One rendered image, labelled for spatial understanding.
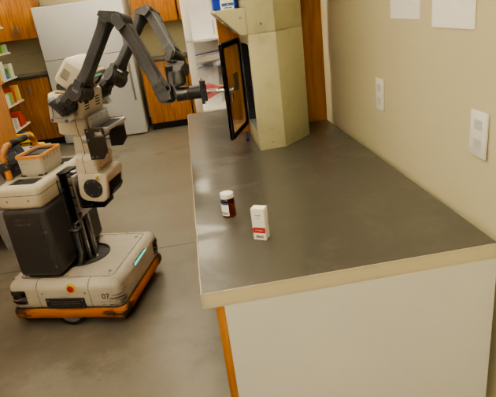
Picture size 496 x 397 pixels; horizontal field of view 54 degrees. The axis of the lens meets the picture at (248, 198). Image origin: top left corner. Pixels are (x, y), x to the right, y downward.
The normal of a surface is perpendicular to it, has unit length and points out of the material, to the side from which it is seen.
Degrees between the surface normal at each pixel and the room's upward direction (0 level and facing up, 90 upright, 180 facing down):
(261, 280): 0
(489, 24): 90
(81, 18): 90
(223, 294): 90
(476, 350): 90
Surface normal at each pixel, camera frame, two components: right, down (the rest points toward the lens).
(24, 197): -0.14, 0.39
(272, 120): 0.13, 0.36
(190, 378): -0.11, -0.92
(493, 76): -0.98, 0.15
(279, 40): 0.79, 0.14
